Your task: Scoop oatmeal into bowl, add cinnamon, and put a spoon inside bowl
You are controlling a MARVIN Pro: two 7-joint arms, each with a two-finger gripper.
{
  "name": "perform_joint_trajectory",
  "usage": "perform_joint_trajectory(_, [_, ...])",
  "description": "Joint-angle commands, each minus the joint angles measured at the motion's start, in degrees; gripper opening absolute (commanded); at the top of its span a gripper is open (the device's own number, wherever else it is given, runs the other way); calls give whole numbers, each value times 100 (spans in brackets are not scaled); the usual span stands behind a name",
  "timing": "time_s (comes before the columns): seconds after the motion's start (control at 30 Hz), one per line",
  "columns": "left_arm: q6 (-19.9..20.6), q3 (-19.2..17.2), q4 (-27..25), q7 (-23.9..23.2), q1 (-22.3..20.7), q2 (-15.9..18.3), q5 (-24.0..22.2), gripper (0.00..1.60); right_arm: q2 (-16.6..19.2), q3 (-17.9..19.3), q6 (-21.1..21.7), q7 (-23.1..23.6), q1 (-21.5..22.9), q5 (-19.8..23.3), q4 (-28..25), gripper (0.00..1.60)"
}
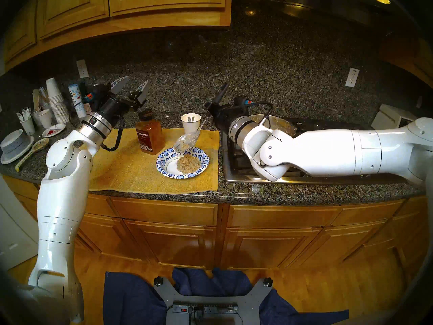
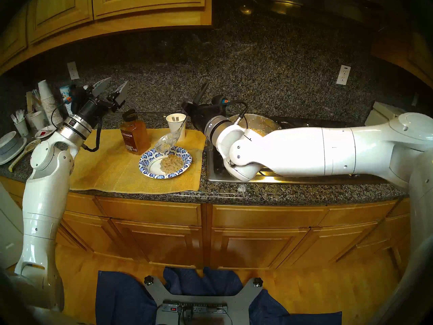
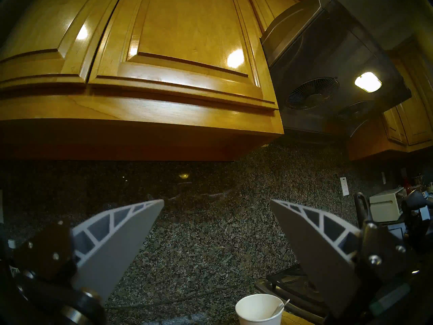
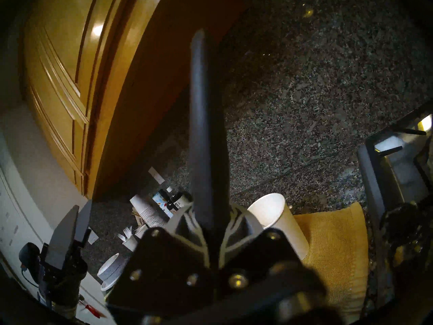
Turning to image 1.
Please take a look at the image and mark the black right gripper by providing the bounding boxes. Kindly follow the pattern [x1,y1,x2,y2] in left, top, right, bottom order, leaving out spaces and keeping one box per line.
[204,102,252,132]

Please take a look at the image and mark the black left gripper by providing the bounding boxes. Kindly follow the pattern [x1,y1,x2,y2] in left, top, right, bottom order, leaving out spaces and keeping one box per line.
[100,75,149,123]

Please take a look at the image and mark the metal serving spoon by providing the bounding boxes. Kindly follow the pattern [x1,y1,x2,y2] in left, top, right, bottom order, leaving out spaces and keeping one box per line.
[173,82,231,153]

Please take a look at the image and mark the amber cinnamon bottle black cap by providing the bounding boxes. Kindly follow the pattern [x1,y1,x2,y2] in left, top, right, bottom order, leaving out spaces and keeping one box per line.
[135,109,165,155]

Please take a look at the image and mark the small cooked oatmeal portion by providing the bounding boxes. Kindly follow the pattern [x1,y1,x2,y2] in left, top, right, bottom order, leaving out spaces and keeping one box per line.
[177,157,202,174]
[177,154,200,167]

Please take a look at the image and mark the blue patterned paper bowl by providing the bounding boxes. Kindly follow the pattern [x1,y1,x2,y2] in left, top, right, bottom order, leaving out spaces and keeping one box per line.
[156,145,210,179]

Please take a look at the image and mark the wooden spoon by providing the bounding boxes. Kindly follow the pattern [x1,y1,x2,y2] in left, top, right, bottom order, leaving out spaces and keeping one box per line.
[15,137,50,172]

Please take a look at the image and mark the grey bowl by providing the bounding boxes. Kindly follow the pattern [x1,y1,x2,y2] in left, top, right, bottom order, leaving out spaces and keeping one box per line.
[0,129,29,155]

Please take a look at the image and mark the white paper cup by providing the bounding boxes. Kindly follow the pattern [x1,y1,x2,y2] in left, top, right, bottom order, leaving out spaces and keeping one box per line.
[36,109,54,129]
[20,117,36,136]
[180,113,201,135]

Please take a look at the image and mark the blue white carton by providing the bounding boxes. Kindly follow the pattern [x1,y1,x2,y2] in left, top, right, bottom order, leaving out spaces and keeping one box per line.
[68,84,88,118]

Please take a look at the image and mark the steel gas cooktop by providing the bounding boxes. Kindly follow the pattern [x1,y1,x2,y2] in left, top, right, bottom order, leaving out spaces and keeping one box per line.
[222,114,411,185]

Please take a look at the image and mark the stack of white paper cups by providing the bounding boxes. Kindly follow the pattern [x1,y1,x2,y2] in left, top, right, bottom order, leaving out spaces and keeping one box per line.
[46,78,70,124]

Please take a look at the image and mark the stainless steel pot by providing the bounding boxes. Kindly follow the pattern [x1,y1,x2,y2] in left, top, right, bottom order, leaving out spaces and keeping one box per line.
[249,114,298,137]

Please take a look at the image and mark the yellow cloth mat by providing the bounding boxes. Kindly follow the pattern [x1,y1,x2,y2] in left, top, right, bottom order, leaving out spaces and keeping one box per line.
[89,127,220,195]

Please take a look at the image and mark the small white plate red scrap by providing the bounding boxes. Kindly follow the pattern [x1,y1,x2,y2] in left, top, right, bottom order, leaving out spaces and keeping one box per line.
[42,124,66,138]

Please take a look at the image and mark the bundle of stirrers and utensils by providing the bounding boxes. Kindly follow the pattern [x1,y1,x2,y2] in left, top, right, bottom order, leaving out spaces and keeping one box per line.
[32,87,51,111]

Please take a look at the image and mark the wooden base cabinets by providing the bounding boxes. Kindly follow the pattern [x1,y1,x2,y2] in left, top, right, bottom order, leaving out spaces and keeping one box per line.
[0,174,433,281]

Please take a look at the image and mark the dark steel range hood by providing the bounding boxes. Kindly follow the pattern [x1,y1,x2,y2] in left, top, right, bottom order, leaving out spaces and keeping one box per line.
[233,0,416,30]

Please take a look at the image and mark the white countertop appliance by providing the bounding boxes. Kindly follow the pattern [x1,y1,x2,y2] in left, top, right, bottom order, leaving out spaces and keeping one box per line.
[371,104,418,130]

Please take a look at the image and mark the white appliance front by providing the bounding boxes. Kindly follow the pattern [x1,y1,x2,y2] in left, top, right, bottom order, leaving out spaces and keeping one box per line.
[0,179,40,270]

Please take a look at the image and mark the dark blue blanket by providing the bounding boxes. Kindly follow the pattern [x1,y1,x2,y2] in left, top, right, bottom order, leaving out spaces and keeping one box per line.
[103,267,349,325]

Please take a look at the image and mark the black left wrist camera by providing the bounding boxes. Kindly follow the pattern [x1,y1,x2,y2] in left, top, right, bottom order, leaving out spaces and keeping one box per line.
[86,84,107,111]

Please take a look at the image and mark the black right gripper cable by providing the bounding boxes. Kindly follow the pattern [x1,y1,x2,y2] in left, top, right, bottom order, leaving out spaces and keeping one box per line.
[252,101,274,125]

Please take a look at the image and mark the wide wooden wall cabinets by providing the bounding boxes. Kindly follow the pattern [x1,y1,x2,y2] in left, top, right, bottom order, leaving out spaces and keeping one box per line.
[0,0,232,74]

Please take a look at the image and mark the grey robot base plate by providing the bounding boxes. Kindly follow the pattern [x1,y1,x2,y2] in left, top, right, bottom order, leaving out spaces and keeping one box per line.
[154,276,274,325]

